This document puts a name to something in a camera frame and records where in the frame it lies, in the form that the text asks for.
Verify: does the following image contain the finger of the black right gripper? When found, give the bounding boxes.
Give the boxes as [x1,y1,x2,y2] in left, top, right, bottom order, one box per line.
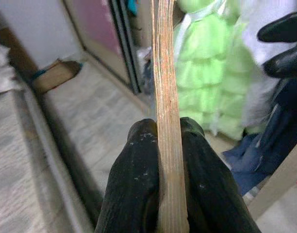
[262,47,297,79]
[257,11,297,43]

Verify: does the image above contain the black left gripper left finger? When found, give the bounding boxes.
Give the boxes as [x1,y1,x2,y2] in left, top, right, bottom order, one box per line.
[94,118,162,233]

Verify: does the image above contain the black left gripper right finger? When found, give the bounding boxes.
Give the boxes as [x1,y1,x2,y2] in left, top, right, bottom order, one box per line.
[179,116,262,233]

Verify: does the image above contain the colourful children's book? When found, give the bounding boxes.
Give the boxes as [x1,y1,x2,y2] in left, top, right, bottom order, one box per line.
[150,0,191,233]

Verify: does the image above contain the white garment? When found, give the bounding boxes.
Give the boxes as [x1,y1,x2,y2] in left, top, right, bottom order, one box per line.
[240,0,297,127]

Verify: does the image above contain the blue denim garment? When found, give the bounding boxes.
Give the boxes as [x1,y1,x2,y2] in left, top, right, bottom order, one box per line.
[222,77,297,195]

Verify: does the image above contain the beige wooden plank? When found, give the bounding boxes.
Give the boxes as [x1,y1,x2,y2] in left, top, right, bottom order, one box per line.
[243,137,297,220]

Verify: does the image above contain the light green ruffled dress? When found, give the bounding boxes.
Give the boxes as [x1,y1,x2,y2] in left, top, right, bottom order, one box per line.
[173,0,261,141]

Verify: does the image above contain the white quilted mattress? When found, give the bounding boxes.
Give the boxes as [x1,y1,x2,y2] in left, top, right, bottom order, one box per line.
[0,46,100,233]

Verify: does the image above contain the small brown box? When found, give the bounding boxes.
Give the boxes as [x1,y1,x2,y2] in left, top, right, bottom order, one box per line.
[32,60,83,94]

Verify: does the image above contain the wardrobe sliding door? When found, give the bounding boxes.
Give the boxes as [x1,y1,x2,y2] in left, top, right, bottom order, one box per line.
[63,0,143,94]

